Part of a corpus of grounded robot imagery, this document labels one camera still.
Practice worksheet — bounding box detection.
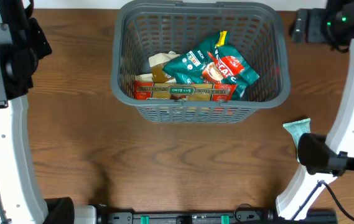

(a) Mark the green Nescafe bag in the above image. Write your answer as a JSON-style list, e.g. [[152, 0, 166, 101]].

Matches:
[[162, 30, 259, 100]]

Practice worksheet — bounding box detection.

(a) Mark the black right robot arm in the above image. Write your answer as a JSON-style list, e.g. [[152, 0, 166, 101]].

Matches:
[[276, 1, 354, 223]]

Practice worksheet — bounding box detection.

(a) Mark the dried mushroom pouch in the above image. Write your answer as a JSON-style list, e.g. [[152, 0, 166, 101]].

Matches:
[[135, 73, 153, 83], [149, 52, 179, 83]]

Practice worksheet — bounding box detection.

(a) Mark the grey plastic basket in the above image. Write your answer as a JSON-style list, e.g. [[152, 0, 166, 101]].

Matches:
[[110, 1, 291, 123]]

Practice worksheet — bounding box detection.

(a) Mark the light teal snack packet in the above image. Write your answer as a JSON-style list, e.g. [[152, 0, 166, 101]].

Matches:
[[282, 118, 311, 161]]

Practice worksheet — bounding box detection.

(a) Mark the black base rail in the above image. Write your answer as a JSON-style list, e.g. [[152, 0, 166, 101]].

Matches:
[[95, 208, 339, 224]]

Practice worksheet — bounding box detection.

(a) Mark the orange spaghetti packet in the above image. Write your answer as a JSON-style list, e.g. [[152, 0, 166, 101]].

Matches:
[[134, 81, 237, 101]]

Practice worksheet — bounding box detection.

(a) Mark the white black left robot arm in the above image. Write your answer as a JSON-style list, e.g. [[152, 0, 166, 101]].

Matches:
[[0, 0, 98, 224]]

